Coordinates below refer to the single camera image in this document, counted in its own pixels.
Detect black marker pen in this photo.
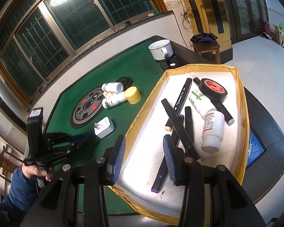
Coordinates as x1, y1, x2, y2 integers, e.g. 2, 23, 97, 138
161, 98, 201, 162

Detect white power adapter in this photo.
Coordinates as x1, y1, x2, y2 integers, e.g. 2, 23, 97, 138
94, 117, 115, 139

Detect large white pill bottle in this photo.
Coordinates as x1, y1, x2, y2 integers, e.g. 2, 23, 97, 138
201, 111, 225, 153

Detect white green-print bottle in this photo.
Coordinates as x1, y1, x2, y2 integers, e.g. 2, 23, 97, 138
102, 91, 127, 109

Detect black marker yellow cap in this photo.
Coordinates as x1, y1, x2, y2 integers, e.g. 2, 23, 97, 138
165, 78, 192, 132

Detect black electrical tape roll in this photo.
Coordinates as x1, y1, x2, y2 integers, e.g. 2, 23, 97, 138
199, 79, 228, 103

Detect black fan-shaped plastic piece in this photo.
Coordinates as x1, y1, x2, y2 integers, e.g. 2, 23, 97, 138
116, 76, 133, 91

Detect blue sleeve forearm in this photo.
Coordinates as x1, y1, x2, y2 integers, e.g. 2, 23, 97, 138
0, 168, 39, 225

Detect person left hand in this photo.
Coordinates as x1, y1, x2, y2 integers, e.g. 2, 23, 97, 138
21, 164, 55, 181

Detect round mahjong control panel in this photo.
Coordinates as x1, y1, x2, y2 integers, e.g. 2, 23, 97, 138
70, 86, 104, 129

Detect wooden chair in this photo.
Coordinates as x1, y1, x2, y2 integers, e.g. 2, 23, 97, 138
0, 145, 23, 183

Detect black tall floor appliance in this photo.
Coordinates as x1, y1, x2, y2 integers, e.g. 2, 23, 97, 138
0, 79, 29, 135

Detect yellow taped white tray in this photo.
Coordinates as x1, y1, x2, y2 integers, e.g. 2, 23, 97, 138
108, 63, 251, 227

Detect white bottle far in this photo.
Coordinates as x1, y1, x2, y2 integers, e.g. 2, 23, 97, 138
101, 82, 123, 94

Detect yellow round jar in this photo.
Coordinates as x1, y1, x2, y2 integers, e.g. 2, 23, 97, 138
124, 86, 141, 105

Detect blue booklet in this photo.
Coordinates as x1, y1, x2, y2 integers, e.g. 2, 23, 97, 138
246, 129, 267, 168

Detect white ceramic mug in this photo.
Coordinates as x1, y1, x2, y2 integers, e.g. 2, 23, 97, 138
148, 39, 173, 61

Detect small wooden stool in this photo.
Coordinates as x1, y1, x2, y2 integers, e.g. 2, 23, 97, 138
192, 42, 221, 64

